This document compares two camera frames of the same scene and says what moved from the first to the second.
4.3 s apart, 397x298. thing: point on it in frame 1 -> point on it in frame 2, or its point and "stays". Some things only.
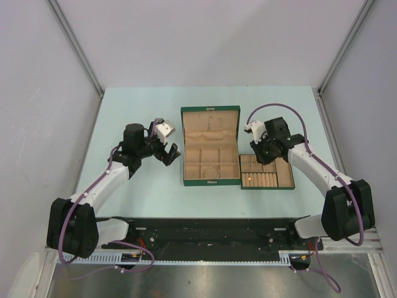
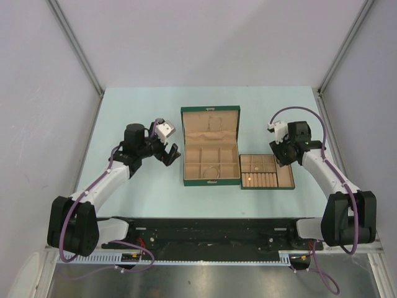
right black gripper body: (264, 150) -> (282, 151)
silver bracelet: (211, 172) stays
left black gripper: (169, 157) stays
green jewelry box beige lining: (211, 151) stays
